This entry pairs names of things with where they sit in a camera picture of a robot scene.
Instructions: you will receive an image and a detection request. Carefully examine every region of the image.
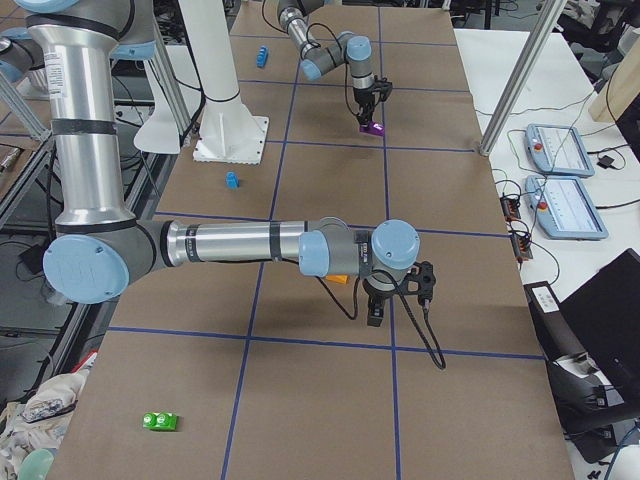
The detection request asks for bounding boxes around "purple trapezoid block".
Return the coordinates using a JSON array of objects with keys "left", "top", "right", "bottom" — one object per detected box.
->
[{"left": 359, "top": 122, "right": 385, "bottom": 137}]

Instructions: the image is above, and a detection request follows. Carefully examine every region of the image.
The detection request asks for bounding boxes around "orange trapezoid block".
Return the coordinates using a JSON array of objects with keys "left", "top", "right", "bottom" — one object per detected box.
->
[{"left": 324, "top": 274, "right": 349, "bottom": 285}]

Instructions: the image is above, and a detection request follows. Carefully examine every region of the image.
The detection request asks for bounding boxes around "long blue block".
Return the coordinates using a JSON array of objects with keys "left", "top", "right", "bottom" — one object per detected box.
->
[{"left": 256, "top": 45, "right": 269, "bottom": 68}]

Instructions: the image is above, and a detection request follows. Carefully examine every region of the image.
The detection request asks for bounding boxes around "small blue block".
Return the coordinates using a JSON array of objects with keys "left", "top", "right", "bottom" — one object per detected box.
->
[{"left": 225, "top": 171, "right": 240, "bottom": 189}]

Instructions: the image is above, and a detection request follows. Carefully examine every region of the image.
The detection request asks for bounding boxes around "orange terminal block lower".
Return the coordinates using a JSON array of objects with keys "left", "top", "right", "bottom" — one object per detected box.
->
[{"left": 510, "top": 231, "right": 533, "bottom": 264}]

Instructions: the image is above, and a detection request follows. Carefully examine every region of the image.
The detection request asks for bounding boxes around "orange terminal block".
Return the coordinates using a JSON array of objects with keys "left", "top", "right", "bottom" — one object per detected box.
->
[
  {"left": 510, "top": 231, "right": 533, "bottom": 264},
  {"left": 500, "top": 195, "right": 521, "bottom": 222}
]

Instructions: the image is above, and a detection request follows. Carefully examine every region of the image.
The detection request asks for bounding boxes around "orange terminal block upper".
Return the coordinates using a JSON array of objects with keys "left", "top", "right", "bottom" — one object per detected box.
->
[{"left": 500, "top": 195, "right": 521, "bottom": 222}]

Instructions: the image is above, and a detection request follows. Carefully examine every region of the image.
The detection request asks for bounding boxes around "brown paper table cover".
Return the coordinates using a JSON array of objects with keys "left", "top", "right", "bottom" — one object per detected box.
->
[{"left": 49, "top": 3, "right": 573, "bottom": 479}]

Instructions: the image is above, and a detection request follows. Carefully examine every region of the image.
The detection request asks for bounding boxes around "teach pendant far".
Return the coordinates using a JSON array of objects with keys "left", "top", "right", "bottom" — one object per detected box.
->
[{"left": 525, "top": 124, "right": 595, "bottom": 178}]

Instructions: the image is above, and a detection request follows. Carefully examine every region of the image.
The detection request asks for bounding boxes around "teach pendant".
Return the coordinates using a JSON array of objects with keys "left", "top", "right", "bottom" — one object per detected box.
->
[
  {"left": 524, "top": 175, "right": 609, "bottom": 241},
  {"left": 525, "top": 124, "right": 595, "bottom": 178}
]

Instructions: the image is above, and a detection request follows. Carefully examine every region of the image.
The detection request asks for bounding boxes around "teach pendant near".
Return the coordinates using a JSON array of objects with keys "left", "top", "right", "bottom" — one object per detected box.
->
[{"left": 524, "top": 175, "right": 609, "bottom": 241}]

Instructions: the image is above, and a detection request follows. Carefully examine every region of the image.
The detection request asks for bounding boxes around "black laptop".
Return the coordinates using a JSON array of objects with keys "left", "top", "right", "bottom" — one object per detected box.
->
[{"left": 560, "top": 248, "right": 639, "bottom": 400}]

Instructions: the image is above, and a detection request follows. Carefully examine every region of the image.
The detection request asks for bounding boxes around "green duplo block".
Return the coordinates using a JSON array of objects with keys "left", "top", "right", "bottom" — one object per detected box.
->
[{"left": 142, "top": 411, "right": 179, "bottom": 432}]

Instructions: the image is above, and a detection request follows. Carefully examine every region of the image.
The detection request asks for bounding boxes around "small black adapter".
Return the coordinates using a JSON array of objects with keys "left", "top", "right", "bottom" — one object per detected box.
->
[{"left": 597, "top": 155, "right": 614, "bottom": 169}]

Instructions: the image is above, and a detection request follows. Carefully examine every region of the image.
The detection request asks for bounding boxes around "wooden board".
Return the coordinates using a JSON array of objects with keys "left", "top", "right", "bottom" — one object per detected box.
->
[{"left": 588, "top": 52, "right": 639, "bottom": 122}]

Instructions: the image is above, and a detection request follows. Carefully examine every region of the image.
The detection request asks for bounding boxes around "crumpled cloth bag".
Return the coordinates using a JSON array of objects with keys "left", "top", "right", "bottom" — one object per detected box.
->
[{"left": 1, "top": 369, "right": 90, "bottom": 479}]

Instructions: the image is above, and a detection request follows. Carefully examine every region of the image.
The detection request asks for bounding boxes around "black camera mount bracket near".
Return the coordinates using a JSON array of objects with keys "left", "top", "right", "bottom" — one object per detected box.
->
[{"left": 400, "top": 261, "right": 436, "bottom": 309}]

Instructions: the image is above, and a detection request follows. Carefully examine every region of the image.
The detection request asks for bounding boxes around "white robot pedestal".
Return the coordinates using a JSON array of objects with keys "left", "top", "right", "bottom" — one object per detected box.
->
[{"left": 134, "top": 1, "right": 269, "bottom": 164}]

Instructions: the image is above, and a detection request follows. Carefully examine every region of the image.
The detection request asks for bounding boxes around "aluminium frame post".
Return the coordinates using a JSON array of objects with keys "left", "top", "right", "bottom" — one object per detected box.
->
[{"left": 479, "top": 0, "right": 566, "bottom": 157}]

